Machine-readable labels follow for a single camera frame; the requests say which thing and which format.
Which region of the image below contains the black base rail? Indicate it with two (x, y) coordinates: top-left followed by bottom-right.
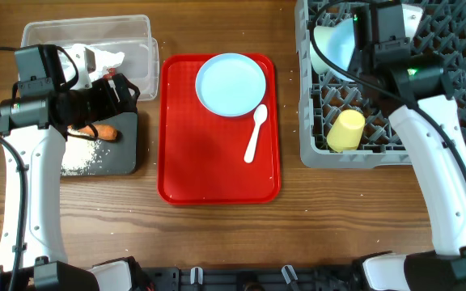
(142, 265), (364, 291)

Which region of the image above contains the light blue rice bowl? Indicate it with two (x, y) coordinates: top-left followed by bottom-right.
(313, 18), (355, 82)

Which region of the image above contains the white plastic spoon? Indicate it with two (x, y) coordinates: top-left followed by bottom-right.
(244, 104), (268, 163)

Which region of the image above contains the orange carrot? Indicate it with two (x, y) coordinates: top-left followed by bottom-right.
(68, 124), (118, 141)

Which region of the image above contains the red wrapper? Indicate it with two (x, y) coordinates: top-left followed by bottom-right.
(103, 68), (117, 80)

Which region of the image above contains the clear plastic bin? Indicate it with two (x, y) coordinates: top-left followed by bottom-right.
(21, 15), (159, 101)

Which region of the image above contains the white napkin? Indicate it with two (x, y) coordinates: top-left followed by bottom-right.
(87, 45), (125, 81)

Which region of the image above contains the white rice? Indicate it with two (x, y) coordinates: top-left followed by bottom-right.
(61, 137), (110, 176)

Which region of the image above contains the grey dishwasher rack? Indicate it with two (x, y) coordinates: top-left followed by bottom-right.
(294, 0), (466, 168)

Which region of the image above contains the red serving tray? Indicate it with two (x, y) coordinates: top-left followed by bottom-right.
(157, 53), (282, 205)

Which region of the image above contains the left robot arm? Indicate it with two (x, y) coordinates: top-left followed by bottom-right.
(0, 44), (153, 291)

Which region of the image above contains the light blue plate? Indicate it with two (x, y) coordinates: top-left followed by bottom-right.
(195, 53), (267, 117)

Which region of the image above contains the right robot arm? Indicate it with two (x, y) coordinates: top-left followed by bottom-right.
(354, 1), (466, 290)

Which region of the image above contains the black waste tray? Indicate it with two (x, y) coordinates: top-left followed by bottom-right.
(95, 112), (138, 175)

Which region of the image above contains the green bowl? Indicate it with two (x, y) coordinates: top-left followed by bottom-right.
(310, 40), (329, 74)

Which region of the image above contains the yellow cup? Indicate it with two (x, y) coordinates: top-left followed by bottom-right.
(327, 109), (366, 153)

